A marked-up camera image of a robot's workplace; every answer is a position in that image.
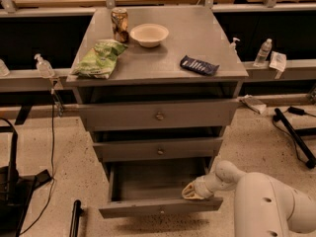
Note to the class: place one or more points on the white paper packet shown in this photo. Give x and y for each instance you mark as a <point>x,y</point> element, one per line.
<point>278,63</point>

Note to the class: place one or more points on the grey top drawer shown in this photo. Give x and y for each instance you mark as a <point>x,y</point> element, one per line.
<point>150,115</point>

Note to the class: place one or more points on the black power adapter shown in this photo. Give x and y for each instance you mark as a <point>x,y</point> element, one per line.
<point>296,111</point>

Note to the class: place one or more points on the small pump bottle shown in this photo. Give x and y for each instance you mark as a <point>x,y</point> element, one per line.
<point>233,45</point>

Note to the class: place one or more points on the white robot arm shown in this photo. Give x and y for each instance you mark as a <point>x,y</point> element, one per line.
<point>263,205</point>

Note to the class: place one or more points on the white paper bowl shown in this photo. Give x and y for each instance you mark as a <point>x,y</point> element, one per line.
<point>149,35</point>

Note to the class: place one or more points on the black stand leg right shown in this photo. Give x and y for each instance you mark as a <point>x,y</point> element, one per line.
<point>297,137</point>

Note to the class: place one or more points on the grey bottom drawer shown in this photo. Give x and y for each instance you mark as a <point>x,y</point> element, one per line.
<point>154,187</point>

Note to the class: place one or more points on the brown drink can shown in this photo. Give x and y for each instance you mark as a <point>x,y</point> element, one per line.
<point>119,18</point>

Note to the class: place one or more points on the black stand base left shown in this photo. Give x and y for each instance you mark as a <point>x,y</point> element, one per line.
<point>16,191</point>

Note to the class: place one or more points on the green chip bag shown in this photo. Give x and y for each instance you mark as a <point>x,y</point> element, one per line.
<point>101,60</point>

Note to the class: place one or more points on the left hand sanitizer bottle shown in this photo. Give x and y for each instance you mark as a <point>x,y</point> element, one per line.
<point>43,66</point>

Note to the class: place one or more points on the clear water bottle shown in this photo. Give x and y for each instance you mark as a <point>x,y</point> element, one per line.
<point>263,53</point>

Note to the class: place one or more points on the dark blue snack bar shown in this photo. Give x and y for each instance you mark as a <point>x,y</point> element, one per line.
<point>198,66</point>

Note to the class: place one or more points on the clear bottle far left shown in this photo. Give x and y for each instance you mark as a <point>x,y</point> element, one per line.
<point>4,70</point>

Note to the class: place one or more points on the black bar on floor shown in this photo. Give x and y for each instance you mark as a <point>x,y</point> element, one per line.
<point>76,213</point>

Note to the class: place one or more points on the grey drawer cabinet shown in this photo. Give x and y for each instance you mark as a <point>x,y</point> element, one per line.
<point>155,75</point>

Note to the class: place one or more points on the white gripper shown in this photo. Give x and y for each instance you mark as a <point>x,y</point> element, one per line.
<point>204,188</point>

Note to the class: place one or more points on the grey middle drawer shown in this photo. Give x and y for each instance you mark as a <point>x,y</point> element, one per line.
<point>157,149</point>

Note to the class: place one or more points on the grey drawer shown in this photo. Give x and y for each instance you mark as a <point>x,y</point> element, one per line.
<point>150,115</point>
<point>154,187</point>
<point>157,149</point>

